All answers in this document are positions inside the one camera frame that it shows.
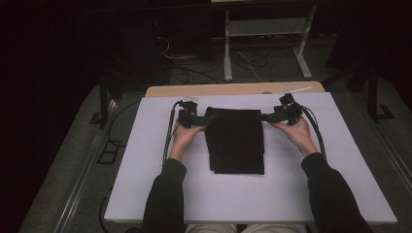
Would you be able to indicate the wooden table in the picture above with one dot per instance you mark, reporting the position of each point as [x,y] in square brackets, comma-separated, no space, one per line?
[226,89]

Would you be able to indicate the white metal stand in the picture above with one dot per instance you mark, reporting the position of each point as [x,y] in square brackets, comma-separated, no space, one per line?
[265,26]

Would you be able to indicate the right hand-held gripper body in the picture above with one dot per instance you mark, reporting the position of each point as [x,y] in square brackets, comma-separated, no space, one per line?
[286,111]

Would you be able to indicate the person's left hand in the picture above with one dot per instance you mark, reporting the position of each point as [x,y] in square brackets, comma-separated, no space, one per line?
[183,139]

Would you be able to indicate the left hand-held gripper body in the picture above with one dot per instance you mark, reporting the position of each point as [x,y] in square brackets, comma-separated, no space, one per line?
[188,118]

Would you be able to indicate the black metal stand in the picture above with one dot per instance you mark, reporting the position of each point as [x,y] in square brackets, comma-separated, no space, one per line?
[373,93]
[103,103]

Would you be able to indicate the person's right hand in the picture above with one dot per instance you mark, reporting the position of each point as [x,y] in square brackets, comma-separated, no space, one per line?
[298,136]

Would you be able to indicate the white board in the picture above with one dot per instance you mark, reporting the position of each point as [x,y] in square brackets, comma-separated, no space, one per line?
[226,197]

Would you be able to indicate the black pants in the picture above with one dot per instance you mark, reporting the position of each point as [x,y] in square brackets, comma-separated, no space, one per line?
[234,142]

